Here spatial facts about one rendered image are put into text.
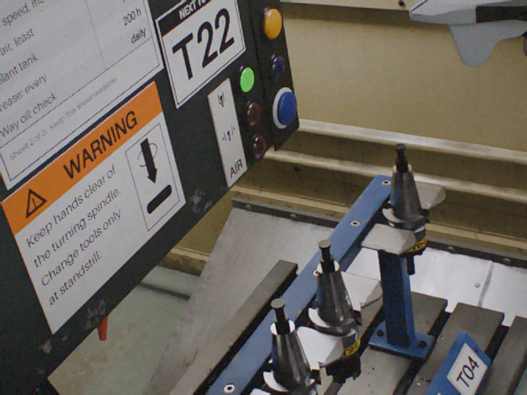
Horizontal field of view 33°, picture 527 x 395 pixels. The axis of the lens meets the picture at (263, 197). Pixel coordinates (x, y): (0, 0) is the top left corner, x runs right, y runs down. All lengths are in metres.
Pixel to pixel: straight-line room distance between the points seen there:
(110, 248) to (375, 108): 1.09
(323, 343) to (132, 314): 1.17
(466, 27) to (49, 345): 0.41
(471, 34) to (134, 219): 0.31
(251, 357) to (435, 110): 0.71
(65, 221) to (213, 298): 1.31
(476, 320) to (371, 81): 0.46
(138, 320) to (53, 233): 1.60
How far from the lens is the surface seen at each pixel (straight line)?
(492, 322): 1.56
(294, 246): 1.88
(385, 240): 1.22
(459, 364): 1.41
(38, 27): 0.56
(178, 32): 0.66
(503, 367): 1.48
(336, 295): 1.07
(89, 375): 2.09
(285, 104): 0.78
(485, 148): 1.62
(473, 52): 0.77
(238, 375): 1.05
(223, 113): 0.72
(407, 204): 1.23
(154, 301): 2.22
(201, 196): 0.71
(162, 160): 0.66
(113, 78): 0.61
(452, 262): 1.77
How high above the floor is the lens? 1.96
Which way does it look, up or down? 34 degrees down
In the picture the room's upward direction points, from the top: 11 degrees counter-clockwise
